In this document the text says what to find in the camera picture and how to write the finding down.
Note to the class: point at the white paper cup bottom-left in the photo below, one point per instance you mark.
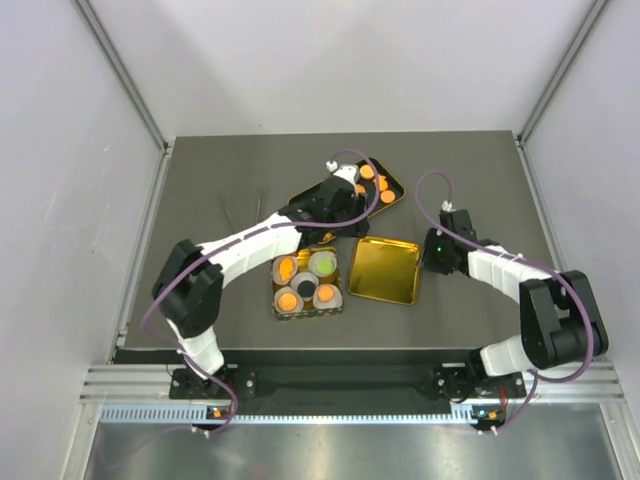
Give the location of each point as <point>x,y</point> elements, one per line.
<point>282,291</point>

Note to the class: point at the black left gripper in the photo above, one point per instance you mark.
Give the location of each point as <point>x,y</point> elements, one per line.
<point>353,230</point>

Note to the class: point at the black sandwich cookie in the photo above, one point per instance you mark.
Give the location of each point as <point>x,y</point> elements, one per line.
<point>306,289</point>

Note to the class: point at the orange fish-shaped cookie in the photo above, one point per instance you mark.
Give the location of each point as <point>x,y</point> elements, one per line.
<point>286,269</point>

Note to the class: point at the gold tin lid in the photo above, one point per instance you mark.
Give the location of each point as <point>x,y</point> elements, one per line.
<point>386,270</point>

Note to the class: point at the green round cookie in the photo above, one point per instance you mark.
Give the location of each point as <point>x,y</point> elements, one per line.
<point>325,266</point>

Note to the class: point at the orange round cookie top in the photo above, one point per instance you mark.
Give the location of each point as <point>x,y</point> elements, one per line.
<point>367,172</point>

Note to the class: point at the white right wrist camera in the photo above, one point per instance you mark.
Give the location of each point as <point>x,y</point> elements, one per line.
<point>447,206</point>

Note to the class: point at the white paper cup centre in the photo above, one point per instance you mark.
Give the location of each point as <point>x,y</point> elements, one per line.
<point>303,276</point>

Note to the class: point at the black gold-rimmed cookie tray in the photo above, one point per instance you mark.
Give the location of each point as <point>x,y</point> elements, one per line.
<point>373,199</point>

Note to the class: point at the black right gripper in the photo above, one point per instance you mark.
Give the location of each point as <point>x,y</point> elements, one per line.
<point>433,236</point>

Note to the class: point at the white paper cup bottom-right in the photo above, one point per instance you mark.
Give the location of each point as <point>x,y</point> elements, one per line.
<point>336,303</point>

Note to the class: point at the square green cookie tin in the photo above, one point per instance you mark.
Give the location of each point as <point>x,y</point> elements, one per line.
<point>309,311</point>

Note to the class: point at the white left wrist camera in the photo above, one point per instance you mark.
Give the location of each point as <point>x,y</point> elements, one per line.
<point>347,172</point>

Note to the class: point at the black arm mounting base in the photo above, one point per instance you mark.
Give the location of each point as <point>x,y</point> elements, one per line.
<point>345,381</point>

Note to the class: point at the aluminium slotted cable rail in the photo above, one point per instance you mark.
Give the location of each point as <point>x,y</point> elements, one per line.
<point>200,414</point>

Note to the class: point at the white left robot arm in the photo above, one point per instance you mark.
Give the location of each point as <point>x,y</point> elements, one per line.
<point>189,288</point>

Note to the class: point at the orange round cookie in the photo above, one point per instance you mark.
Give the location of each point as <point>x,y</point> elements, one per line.
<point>287,302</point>
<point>325,293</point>
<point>367,172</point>

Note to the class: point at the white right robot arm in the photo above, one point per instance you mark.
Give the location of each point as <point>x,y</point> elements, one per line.
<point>560,321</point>

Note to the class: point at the white paper cup top-left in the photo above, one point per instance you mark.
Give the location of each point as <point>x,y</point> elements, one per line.
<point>275,275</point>

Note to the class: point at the orange round cookie right edge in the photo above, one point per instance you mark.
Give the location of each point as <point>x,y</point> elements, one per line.
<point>387,197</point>

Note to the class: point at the white paper cup top-right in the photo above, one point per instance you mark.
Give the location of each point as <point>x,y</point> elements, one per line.
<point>315,257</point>

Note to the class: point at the clear plastic tweezers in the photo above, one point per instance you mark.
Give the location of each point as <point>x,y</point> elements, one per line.
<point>242,209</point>

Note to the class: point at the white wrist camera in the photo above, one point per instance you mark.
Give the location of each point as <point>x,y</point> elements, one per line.
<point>347,172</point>
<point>447,206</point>

